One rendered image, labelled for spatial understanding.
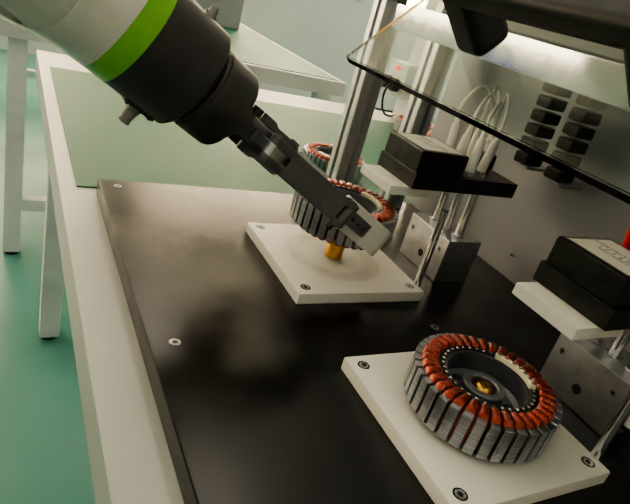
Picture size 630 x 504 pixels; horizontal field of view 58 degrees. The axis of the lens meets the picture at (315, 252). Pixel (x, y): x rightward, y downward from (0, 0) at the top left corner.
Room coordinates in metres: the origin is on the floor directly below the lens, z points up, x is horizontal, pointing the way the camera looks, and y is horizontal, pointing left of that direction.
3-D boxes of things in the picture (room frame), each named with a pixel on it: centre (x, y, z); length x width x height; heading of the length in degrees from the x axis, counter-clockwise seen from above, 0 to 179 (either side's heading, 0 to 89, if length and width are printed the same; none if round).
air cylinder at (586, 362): (0.43, -0.27, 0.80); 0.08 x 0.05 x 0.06; 32
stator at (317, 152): (0.97, 0.01, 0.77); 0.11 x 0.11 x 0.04
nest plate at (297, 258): (0.56, -0.02, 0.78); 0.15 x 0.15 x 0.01; 32
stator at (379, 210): (0.56, -0.02, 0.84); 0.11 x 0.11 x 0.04
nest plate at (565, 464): (0.36, -0.15, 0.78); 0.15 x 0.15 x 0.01; 32
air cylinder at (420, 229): (0.64, -0.14, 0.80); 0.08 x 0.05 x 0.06; 32
